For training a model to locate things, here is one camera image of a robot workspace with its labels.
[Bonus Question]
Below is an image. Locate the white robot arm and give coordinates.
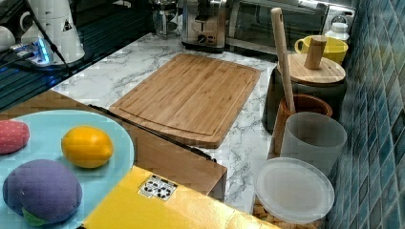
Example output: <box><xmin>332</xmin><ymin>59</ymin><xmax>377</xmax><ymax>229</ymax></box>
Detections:
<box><xmin>21</xmin><ymin>0</ymin><xmax>85</xmax><ymax>67</ymax></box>

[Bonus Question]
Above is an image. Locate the silver toaster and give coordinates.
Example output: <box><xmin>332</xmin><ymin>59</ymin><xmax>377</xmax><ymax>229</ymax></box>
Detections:
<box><xmin>181</xmin><ymin>0</ymin><xmax>227</xmax><ymax>52</ymax></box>

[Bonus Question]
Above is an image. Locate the silver toaster oven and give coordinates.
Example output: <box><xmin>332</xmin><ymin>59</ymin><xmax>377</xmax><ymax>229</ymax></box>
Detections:
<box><xmin>224</xmin><ymin>0</ymin><xmax>356</xmax><ymax>55</ymax></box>

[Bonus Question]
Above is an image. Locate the bamboo cutting board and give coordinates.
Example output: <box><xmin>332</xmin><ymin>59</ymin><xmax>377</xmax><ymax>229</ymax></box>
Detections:
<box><xmin>110</xmin><ymin>53</ymin><xmax>260</xmax><ymax>149</ymax></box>

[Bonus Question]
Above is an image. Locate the glass coffee press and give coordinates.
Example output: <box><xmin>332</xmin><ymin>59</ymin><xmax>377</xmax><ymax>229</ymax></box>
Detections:
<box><xmin>150</xmin><ymin>0</ymin><xmax>180</xmax><ymax>37</ymax></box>

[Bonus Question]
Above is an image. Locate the brown wooden utensil holder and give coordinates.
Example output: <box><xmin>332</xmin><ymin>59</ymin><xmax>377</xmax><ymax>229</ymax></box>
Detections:
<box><xmin>267</xmin><ymin>93</ymin><xmax>333</xmax><ymax>160</ymax></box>

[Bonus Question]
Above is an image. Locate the yellow cardboard box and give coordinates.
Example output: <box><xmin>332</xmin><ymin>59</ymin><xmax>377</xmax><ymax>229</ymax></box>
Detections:
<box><xmin>82</xmin><ymin>166</ymin><xmax>279</xmax><ymax>229</ymax></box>

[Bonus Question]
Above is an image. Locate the frosted plastic cup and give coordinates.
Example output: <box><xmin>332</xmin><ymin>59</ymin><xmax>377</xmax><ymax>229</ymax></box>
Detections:
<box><xmin>281</xmin><ymin>112</ymin><xmax>348</xmax><ymax>176</ymax></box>

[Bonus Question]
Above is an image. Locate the dark round canister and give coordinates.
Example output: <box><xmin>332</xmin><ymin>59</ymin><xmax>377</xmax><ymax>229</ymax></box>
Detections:
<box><xmin>262</xmin><ymin>68</ymin><xmax>347</xmax><ymax>134</ymax></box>

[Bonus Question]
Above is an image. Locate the jar with white plastic lid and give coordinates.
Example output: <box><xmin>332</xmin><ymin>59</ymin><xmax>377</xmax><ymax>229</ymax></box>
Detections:
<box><xmin>254</xmin><ymin>157</ymin><xmax>334</xmax><ymax>224</ymax></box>

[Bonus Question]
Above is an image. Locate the wooden canister lid with knob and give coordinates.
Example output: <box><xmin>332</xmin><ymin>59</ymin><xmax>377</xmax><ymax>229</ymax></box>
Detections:
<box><xmin>288</xmin><ymin>35</ymin><xmax>346</xmax><ymax>87</ymax></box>

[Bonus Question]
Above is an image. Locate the yellow toy lemon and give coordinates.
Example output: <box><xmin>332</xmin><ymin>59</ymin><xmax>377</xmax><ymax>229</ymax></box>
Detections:
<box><xmin>61</xmin><ymin>126</ymin><xmax>114</xmax><ymax>169</ymax></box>

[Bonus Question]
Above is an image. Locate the yellow mug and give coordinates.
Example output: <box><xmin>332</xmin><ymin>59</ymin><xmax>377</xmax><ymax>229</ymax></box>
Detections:
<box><xmin>294</xmin><ymin>35</ymin><xmax>349</xmax><ymax>64</ymax></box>

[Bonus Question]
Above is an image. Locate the light blue plate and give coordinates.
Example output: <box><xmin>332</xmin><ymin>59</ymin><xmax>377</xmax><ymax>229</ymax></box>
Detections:
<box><xmin>0</xmin><ymin>110</ymin><xmax>136</xmax><ymax>229</ymax></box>

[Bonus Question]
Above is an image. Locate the white lidded glass jar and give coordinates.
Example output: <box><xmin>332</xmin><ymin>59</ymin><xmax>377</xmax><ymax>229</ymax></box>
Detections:
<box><xmin>325</xmin><ymin>16</ymin><xmax>350</xmax><ymax>42</ymax></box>

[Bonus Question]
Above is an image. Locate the purple toy plum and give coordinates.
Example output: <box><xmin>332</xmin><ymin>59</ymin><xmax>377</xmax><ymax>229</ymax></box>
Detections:
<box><xmin>2</xmin><ymin>159</ymin><xmax>82</xmax><ymax>226</ymax></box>

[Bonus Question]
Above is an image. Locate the red toy strawberry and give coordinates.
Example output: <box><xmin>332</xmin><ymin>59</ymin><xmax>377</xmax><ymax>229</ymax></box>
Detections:
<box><xmin>0</xmin><ymin>120</ymin><xmax>30</xmax><ymax>155</ymax></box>

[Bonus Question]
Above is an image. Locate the wooden spoon handle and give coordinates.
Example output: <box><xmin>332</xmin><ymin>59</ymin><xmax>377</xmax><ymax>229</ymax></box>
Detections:
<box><xmin>270</xmin><ymin>8</ymin><xmax>295</xmax><ymax>114</ymax></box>

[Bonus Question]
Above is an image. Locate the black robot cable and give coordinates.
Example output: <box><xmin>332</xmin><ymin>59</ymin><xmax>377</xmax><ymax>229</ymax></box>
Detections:
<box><xmin>22</xmin><ymin>0</ymin><xmax>71</xmax><ymax>75</ymax></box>

